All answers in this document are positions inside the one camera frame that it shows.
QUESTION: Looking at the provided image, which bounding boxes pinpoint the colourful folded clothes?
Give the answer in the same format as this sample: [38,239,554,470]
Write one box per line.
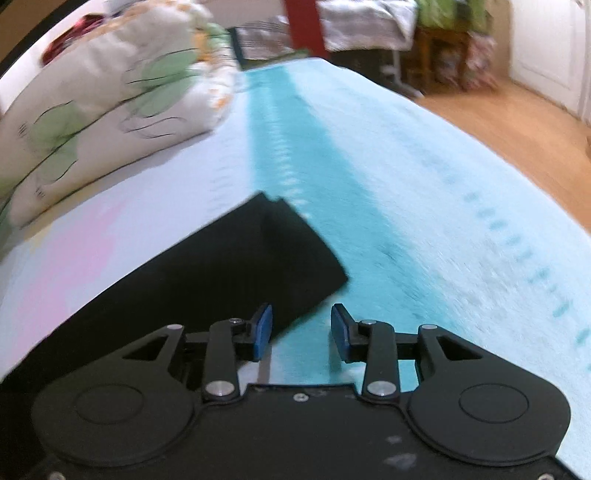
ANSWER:
[45,16,112,62]

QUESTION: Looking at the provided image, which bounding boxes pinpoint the white door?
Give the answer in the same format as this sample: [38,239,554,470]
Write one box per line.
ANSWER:
[510,0,591,121]

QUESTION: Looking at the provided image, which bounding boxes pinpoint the grey checked blanket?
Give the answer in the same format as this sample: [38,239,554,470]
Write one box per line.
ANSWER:
[318,0,417,52]

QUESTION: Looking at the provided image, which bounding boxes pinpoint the brown wooden stool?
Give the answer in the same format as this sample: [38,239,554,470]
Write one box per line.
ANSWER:
[410,27,472,94]

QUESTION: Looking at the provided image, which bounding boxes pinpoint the floral bag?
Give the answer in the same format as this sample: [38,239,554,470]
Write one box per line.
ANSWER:
[465,34,500,91]

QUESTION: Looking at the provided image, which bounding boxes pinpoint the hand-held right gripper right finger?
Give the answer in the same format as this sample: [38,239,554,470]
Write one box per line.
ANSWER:
[331,302,486,402]

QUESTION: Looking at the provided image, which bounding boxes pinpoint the red bed post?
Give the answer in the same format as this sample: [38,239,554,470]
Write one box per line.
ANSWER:
[283,0,327,60]

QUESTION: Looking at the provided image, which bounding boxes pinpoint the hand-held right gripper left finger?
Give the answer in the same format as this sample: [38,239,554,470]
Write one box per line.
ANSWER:
[122,302,274,402]

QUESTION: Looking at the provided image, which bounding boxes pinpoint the black pants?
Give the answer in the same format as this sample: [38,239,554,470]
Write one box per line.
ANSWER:
[0,191,350,416]

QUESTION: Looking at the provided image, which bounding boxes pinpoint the leaf print white quilt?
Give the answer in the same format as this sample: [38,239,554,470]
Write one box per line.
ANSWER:
[0,0,239,228]

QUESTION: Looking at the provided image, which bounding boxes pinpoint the green patterned bag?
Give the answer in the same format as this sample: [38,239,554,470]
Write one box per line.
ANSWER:
[418,0,488,31]

